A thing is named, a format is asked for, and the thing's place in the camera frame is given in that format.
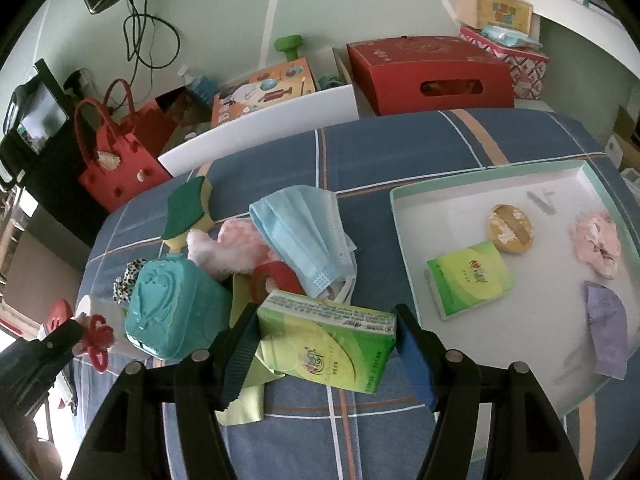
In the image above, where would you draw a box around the red felt handbag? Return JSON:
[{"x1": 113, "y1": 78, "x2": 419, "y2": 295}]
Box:
[
  {"x1": 105, "y1": 79, "x2": 176, "y2": 156},
  {"x1": 75, "y1": 97, "x2": 173, "y2": 213}
]

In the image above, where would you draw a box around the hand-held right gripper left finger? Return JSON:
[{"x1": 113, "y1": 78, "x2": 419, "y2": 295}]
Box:
[{"x1": 67, "y1": 302, "x2": 261, "y2": 480}]

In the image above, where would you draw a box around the green tissue packet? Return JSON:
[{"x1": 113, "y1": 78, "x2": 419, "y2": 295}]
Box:
[
  {"x1": 256, "y1": 289, "x2": 398, "y2": 395},
  {"x1": 425, "y1": 240, "x2": 516, "y2": 321}
]

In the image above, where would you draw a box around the white tray with teal rim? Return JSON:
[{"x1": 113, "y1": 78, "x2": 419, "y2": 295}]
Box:
[{"x1": 389, "y1": 160, "x2": 640, "y2": 418}]

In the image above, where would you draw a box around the white board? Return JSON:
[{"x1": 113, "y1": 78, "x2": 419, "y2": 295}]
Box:
[{"x1": 157, "y1": 84, "x2": 360, "y2": 178}]

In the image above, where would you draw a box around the black tablet screen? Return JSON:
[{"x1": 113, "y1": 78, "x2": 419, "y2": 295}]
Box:
[{"x1": 2, "y1": 59, "x2": 71, "y2": 153}]

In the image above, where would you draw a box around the blue bottle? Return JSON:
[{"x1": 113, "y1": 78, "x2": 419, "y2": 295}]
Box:
[{"x1": 179, "y1": 65, "x2": 218, "y2": 106}]

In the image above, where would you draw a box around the purple cloth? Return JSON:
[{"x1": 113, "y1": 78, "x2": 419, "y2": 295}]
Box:
[{"x1": 582, "y1": 281, "x2": 630, "y2": 380}]

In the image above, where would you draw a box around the light green cloth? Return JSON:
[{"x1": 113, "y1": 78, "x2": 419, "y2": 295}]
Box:
[{"x1": 215, "y1": 277, "x2": 281, "y2": 427}]

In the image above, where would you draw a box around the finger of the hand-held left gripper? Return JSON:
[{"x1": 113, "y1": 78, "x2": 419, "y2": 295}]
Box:
[{"x1": 0, "y1": 319, "x2": 85, "y2": 413}]

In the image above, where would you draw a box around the pink cloth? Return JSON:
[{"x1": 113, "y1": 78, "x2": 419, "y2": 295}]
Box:
[{"x1": 570, "y1": 212, "x2": 623, "y2": 280}]

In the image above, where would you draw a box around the red tape roll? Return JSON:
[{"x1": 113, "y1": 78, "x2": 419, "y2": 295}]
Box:
[{"x1": 248, "y1": 260, "x2": 306, "y2": 306}]

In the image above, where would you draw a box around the tan handbag box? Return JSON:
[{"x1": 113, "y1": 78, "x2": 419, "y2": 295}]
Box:
[{"x1": 452, "y1": 0, "x2": 535, "y2": 31}]

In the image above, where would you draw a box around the green and yellow sponge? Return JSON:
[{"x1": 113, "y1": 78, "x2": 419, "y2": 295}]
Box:
[{"x1": 161, "y1": 176, "x2": 216, "y2": 251}]

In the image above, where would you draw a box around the leopard print scrunchie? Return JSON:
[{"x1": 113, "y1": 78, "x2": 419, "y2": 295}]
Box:
[{"x1": 112, "y1": 258, "x2": 147, "y2": 306}]

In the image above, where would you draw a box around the orange printed box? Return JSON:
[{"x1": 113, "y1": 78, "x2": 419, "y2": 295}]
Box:
[{"x1": 210, "y1": 57, "x2": 318, "y2": 128}]

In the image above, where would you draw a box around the red stool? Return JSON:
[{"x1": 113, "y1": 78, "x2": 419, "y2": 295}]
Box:
[{"x1": 42, "y1": 299, "x2": 76, "y2": 333}]

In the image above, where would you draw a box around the pink fluffy plush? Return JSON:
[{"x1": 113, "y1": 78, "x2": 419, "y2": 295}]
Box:
[{"x1": 186, "y1": 219, "x2": 273, "y2": 278}]

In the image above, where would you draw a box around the black cable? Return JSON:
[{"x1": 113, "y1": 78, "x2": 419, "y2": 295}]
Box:
[{"x1": 122, "y1": 0, "x2": 182, "y2": 91}]

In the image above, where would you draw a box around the blue plaid blanket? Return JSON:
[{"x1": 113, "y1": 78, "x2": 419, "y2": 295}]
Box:
[{"x1": 75, "y1": 107, "x2": 640, "y2": 480}]

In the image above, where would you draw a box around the round beige powder puff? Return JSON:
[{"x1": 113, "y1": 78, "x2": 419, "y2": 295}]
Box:
[{"x1": 487, "y1": 204, "x2": 535, "y2": 253}]

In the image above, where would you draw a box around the teal plastic toy box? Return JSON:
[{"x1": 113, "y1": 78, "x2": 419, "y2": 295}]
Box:
[{"x1": 124, "y1": 252, "x2": 233, "y2": 361}]

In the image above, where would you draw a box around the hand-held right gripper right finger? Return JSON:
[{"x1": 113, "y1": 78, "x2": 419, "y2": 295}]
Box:
[{"x1": 395, "y1": 302, "x2": 583, "y2": 480}]

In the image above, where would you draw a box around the green knob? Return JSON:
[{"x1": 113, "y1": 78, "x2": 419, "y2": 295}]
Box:
[{"x1": 274, "y1": 34, "x2": 304, "y2": 66}]

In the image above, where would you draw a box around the red gift box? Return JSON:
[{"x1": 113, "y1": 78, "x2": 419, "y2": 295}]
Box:
[{"x1": 346, "y1": 35, "x2": 516, "y2": 117}]

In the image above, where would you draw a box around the light blue packet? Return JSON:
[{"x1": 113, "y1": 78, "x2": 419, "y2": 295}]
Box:
[{"x1": 480, "y1": 24, "x2": 543, "y2": 50}]

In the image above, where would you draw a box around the black cabinet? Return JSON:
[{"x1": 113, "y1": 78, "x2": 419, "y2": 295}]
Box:
[{"x1": 0, "y1": 130, "x2": 108, "y2": 251}]

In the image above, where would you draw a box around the pink patterned box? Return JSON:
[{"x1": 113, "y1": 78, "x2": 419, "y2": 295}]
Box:
[{"x1": 459, "y1": 26, "x2": 550, "y2": 100}]

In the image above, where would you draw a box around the blue face mask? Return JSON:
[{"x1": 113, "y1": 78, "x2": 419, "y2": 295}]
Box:
[{"x1": 248, "y1": 185, "x2": 358, "y2": 298}]

